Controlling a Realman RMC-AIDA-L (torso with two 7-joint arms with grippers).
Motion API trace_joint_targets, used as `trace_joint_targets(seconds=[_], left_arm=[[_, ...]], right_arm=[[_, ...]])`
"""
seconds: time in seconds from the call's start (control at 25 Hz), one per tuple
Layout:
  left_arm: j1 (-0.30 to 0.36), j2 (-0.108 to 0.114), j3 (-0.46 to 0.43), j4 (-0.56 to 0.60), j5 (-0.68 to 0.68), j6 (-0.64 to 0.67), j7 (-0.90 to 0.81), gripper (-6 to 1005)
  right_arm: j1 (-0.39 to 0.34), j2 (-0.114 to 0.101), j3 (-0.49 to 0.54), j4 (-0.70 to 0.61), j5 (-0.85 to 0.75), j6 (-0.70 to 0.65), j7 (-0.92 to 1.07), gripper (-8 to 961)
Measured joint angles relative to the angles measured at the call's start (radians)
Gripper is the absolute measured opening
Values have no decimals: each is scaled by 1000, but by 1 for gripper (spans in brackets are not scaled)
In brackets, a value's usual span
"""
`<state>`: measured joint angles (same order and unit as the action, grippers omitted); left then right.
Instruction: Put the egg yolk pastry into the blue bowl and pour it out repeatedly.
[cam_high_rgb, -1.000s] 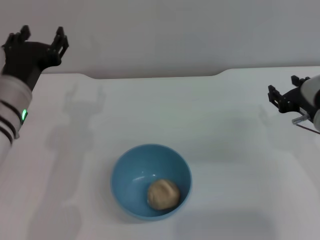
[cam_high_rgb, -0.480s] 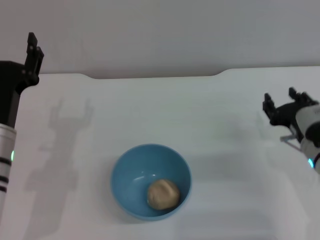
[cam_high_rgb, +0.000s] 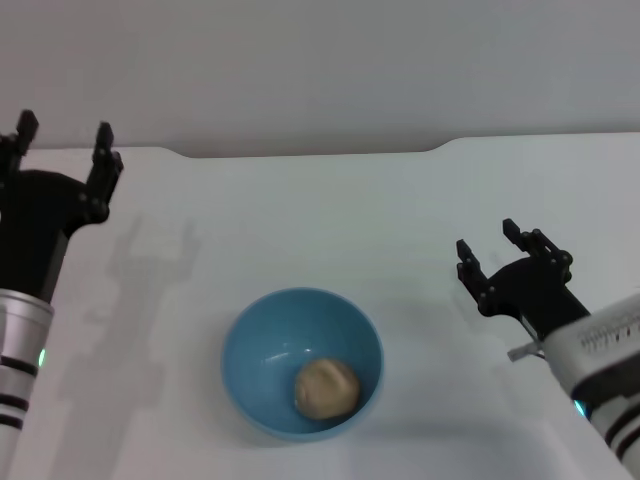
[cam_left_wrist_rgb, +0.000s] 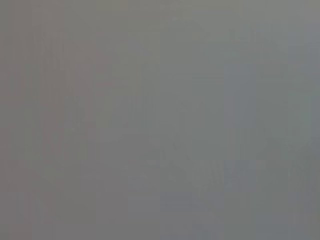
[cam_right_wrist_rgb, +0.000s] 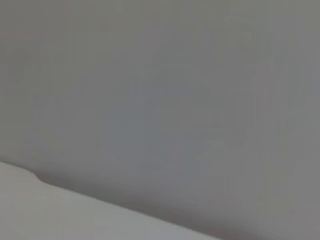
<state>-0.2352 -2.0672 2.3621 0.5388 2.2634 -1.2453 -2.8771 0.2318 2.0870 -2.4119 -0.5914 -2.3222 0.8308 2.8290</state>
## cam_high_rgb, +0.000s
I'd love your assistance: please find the blue bowl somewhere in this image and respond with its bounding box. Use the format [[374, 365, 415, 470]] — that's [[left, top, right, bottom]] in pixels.
[[220, 286, 386, 443]]

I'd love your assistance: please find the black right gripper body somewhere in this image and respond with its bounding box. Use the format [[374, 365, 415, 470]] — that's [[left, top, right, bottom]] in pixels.
[[477, 256, 592, 342]]

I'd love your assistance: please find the beige egg yolk pastry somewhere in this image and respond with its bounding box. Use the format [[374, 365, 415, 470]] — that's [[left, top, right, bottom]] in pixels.
[[293, 356, 362, 421]]

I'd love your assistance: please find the right arm cable silver plug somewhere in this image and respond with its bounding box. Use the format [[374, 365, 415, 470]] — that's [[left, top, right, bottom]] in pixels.
[[506, 340, 547, 363]]

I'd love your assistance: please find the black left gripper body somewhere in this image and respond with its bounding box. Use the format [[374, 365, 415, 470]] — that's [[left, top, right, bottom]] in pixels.
[[0, 169, 112, 304]]

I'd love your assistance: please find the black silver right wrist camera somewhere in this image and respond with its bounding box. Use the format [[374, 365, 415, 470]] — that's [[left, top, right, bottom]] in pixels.
[[541, 294, 640, 402]]

